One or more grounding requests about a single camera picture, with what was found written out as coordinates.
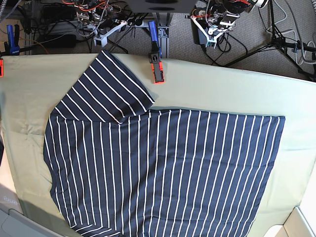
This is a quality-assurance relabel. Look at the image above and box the black camera tripod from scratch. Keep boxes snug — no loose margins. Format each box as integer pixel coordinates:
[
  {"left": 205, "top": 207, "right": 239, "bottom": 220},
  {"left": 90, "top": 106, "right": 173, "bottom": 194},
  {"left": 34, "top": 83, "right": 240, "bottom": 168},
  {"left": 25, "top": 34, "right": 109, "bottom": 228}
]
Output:
[{"left": 224, "top": 0, "right": 316, "bottom": 82}]

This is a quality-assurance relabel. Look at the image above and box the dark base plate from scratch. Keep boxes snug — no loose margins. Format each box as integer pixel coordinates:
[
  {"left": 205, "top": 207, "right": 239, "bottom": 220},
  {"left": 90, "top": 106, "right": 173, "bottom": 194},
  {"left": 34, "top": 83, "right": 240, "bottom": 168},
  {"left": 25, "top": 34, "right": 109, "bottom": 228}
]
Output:
[{"left": 125, "top": 0, "right": 197, "bottom": 13}]

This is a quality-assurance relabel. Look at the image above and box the aluminium frame post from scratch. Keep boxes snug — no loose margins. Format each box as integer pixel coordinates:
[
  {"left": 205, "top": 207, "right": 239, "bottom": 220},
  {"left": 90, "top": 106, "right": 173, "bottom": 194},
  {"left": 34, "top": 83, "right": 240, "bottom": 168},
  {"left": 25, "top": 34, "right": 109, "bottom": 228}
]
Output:
[{"left": 153, "top": 12, "right": 173, "bottom": 58}]

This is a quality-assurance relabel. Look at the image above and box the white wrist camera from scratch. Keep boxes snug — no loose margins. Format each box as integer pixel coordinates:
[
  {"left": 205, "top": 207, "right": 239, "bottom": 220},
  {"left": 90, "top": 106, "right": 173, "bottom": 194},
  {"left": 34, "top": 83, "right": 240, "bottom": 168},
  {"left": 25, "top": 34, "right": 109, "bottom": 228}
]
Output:
[
  {"left": 94, "top": 21, "right": 128, "bottom": 48},
  {"left": 187, "top": 15, "right": 235, "bottom": 48}
]

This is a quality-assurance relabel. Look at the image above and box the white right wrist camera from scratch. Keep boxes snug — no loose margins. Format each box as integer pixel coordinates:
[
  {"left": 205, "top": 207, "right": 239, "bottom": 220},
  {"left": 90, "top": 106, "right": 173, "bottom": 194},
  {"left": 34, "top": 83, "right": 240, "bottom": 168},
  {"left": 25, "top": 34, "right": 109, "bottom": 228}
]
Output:
[{"left": 94, "top": 21, "right": 128, "bottom": 48}]

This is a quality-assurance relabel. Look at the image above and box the navy white striped T-shirt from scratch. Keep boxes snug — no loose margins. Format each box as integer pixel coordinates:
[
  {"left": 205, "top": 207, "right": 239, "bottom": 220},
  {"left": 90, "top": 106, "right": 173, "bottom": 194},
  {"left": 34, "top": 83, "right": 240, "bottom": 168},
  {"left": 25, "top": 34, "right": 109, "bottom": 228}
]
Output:
[{"left": 43, "top": 50, "right": 285, "bottom": 237}]

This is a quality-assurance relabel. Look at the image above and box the blue orange centre clamp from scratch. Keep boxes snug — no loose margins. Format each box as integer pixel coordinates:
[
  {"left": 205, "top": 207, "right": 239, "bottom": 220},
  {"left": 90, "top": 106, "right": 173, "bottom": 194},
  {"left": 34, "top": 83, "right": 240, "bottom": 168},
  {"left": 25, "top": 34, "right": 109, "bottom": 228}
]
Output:
[{"left": 148, "top": 21, "right": 164, "bottom": 84}]

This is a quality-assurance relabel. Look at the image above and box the grey plastic bin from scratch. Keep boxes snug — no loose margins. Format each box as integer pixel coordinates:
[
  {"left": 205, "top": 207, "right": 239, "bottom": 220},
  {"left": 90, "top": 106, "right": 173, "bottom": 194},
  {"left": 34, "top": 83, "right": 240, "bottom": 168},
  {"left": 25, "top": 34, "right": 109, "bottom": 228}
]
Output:
[{"left": 0, "top": 185, "right": 61, "bottom": 237}]

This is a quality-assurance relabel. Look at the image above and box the blue orange clamp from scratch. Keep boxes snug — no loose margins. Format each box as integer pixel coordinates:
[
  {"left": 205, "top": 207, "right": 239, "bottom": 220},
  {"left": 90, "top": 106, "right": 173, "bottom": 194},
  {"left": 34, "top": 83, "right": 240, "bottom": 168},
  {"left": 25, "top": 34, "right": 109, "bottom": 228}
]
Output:
[
  {"left": 148, "top": 21, "right": 164, "bottom": 84},
  {"left": 0, "top": 24, "right": 20, "bottom": 78}
]

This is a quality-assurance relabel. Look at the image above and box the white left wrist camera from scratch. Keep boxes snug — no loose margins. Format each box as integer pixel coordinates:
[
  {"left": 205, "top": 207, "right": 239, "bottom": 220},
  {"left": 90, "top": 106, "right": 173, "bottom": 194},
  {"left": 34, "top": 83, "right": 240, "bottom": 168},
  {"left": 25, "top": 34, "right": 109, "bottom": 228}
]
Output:
[{"left": 187, "top": 15, "right": 235, "bottom": 48}]

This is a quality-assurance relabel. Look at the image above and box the light green table cloth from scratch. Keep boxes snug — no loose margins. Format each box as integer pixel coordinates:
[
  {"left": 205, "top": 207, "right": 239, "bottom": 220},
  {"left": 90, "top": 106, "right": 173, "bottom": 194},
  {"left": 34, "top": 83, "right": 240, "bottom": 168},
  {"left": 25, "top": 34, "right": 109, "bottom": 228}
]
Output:
[{"left": 0, "top": 54, "right": 316, "bottom": 237}]

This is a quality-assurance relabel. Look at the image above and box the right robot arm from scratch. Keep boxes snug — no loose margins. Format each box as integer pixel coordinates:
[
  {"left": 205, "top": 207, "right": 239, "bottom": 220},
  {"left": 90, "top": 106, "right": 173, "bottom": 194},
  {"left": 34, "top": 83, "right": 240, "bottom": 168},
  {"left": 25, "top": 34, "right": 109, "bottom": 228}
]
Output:
[{"left": 62, "top": 0, "right": 131, "bottom": 38}]

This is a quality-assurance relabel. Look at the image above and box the black power brick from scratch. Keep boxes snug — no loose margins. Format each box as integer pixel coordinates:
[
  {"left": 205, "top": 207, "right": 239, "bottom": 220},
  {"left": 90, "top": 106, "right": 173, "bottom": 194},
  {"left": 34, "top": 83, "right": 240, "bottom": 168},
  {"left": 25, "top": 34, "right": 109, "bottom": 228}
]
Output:
[{"left": 192, "top": 23, "right": 206, "bottom": 45}]

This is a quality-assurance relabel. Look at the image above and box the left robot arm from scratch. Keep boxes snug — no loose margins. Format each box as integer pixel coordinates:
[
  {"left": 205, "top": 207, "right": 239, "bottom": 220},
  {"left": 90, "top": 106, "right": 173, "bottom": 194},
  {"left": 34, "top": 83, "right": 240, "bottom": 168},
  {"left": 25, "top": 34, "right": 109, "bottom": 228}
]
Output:
[{"left": 190, "top": 0, "right": 268, "bottom": 40}]

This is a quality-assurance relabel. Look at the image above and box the blue orange left clamp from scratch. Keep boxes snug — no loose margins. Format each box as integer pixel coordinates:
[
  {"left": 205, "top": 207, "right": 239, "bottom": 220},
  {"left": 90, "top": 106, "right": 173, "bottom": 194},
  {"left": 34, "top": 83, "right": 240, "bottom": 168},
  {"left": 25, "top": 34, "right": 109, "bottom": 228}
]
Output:
[{"left": 0, "top": 24, "right": 20, "bottom": 78}]

